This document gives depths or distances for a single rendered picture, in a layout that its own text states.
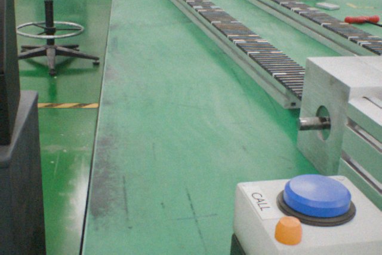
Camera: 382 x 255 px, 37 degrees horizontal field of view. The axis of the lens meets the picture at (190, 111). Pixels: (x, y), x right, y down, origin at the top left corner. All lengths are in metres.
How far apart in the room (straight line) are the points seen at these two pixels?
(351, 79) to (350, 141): 0.06
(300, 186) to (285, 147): 0.24
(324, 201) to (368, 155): 0.13
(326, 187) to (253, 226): 0.05
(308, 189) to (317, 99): 0.20
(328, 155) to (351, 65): 0.09
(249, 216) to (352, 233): 0.06
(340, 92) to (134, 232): 0.21
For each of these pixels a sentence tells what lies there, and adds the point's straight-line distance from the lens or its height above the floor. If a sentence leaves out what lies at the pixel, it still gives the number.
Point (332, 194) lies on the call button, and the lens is 0.35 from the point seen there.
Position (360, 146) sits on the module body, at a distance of 0.47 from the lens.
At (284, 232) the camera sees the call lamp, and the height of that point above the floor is 0.85.
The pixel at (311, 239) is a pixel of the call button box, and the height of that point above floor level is 0.84.
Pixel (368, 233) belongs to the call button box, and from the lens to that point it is 0.35.
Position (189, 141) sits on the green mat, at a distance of 0.59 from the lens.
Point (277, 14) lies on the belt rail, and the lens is 1.23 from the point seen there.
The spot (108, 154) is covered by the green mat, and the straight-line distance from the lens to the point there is 0.56.
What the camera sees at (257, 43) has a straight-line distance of 0.86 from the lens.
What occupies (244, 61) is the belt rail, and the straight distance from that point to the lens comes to 0.85.
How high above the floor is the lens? 1.02
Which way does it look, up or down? 21 degrees down
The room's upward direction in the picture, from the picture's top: 2 degrees clockwise
